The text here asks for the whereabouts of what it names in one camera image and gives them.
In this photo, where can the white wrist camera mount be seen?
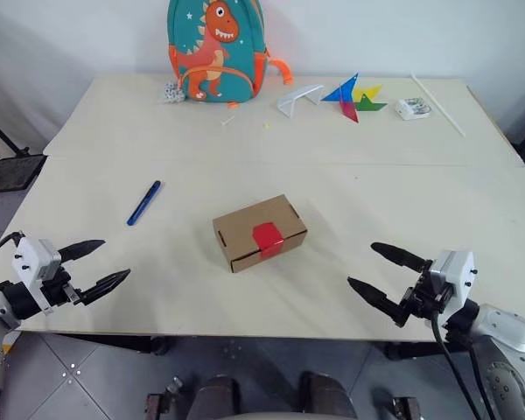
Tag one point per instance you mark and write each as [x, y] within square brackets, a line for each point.
[457, 271]
[30, 258]

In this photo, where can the red tape seal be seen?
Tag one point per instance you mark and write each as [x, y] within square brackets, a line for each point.
[267, 236]

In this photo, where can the brown cardboard box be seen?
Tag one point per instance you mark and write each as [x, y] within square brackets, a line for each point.
[249, 219]

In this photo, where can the black tripod stand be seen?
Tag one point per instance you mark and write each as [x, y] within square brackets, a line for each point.
[4, 139]

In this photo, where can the small white clear packet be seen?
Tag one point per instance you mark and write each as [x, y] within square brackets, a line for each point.
[409, 109]

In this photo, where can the red translucent plastic triangle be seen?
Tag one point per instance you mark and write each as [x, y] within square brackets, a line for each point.
[349, 109]

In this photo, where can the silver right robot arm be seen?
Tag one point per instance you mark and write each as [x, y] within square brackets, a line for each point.
[503, 328]

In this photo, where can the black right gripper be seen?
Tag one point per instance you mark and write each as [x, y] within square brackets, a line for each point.
[424, 295]

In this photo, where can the green translucent plastic triangle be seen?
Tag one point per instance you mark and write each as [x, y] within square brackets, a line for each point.
[367, 105]

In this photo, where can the dark rounded brown shape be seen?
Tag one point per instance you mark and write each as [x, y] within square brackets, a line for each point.
[219, 394]
[326, 394]

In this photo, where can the blue translucent plastic triangle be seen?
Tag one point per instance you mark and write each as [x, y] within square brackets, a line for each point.
[339, 94]

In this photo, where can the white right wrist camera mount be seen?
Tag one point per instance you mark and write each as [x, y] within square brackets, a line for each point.
[457, 271]

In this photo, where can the teal dinosaur backpack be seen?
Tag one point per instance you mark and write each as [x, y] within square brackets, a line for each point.
[240, 44]

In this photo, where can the long white plastic stick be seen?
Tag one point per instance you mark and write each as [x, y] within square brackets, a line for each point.
[439, 107]

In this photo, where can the black flat tray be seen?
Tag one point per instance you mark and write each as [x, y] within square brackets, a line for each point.
[13, 172]

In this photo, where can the yellow translucent plastic triangle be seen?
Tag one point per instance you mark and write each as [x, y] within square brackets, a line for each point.
[369, 91]

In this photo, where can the dark metal bracket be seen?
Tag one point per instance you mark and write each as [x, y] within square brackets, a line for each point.
[162, 400]
[406, 407]

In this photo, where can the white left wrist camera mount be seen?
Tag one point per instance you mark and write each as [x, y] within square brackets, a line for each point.
[30, 258]

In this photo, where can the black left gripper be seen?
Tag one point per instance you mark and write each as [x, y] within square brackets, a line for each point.
[57, 289]

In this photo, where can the small white pin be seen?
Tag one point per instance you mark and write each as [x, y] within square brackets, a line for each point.
[226, 122]

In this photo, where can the white folded plastic stand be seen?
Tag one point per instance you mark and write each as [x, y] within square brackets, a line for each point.
[289, 103]

